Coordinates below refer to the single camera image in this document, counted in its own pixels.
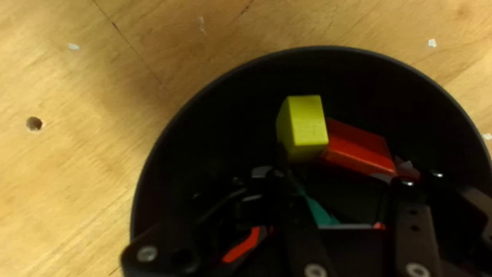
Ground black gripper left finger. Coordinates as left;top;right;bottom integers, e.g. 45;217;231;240
276;144;329;267

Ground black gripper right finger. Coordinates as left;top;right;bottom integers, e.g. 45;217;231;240
388;158;440;267

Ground yellow cube in bowl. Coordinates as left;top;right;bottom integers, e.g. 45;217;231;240
276;95;329;163

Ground black bowl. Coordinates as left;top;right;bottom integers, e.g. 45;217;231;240
128;44;492;267

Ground dark green cube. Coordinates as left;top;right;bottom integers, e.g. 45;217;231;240
299;187;340;227

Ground large red cube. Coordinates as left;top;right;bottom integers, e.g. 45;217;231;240
322;118;397;177

